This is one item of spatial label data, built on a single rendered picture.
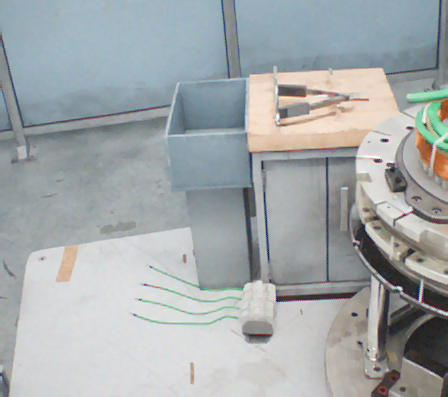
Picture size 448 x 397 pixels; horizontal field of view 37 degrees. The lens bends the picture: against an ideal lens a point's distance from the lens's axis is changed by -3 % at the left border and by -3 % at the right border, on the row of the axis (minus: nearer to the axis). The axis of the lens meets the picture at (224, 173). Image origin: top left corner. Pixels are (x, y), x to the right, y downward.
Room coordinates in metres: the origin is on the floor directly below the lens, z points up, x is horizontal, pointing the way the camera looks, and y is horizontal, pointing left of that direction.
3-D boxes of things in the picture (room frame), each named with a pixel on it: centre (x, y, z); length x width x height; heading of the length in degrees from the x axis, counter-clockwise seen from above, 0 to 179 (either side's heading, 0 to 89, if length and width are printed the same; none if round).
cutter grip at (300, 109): (0.77, -0.10, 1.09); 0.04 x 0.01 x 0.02; 99
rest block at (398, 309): (0.67, -0.21, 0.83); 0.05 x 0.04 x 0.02; 118
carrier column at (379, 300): (0.60, -0.17, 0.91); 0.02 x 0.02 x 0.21
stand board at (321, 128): (0.84, -0.14, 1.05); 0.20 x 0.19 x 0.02; 84
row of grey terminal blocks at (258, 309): (0.72, -0.03, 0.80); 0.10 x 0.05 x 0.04; 169
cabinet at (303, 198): (0.84, -0.14, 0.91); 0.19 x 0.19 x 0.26; 84
